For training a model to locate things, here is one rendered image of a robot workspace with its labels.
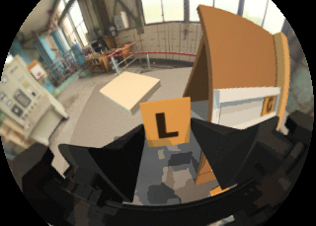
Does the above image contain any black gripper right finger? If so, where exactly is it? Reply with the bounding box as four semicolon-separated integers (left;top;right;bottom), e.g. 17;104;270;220
191;115;280;190

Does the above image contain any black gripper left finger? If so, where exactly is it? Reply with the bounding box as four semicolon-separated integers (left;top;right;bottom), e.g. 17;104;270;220
58;123;146;203

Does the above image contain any brown a-frame board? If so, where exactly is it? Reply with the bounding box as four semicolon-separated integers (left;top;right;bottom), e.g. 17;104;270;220
183;4;291;130

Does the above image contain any tan letter tile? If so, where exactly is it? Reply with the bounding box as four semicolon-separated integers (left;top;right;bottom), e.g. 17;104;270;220
139;97;191;147

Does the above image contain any beige flat square board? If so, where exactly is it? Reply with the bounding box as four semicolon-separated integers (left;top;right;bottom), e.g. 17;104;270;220
99;71;159;115

